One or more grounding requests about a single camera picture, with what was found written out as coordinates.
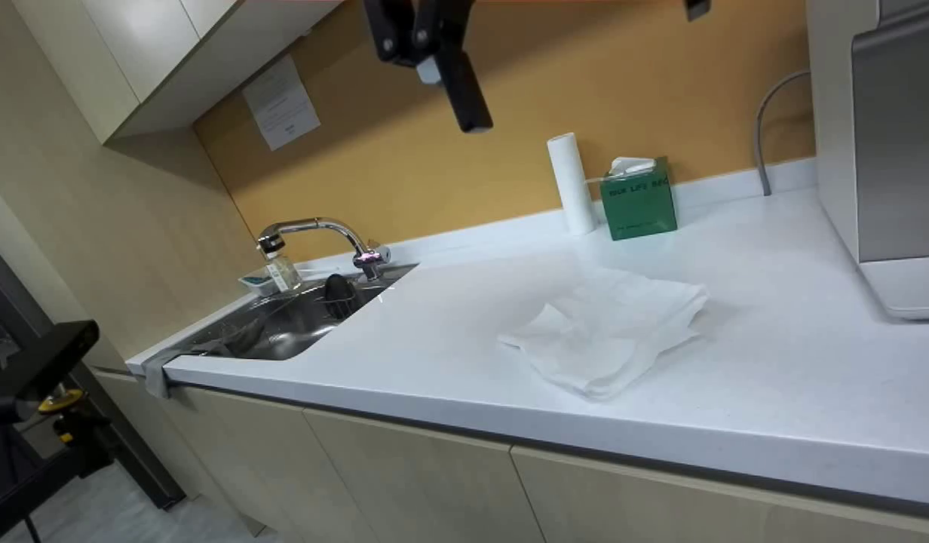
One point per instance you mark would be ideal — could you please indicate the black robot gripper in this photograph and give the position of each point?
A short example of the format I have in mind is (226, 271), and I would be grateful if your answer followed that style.
(408, 31)

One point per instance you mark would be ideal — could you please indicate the white paper towel roll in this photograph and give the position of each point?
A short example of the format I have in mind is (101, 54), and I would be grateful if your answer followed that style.
(571, 183)

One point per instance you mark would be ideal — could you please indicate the green tissue box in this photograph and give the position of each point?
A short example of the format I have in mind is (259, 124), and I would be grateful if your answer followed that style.
(637, 196)

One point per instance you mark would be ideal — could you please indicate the chrome sink faucet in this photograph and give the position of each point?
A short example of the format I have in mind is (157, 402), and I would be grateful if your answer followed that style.
(322, 237)

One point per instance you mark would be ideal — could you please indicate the stainless steel sink basin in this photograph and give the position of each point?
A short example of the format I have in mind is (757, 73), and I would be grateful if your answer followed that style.
(283, 327)

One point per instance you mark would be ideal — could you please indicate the white countertop appliance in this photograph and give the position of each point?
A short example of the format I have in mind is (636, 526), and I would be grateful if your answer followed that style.
(870, 84)

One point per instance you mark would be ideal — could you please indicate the beige lower cabinet fronts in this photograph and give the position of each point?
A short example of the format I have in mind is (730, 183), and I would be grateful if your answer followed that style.
(331, 478)

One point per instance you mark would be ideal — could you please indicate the white paper wall notice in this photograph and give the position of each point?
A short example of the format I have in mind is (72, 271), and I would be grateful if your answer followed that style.
(280, 104)

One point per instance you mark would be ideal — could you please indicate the cream upper wall cabinet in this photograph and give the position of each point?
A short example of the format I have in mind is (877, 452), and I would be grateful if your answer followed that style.
(140, 67)

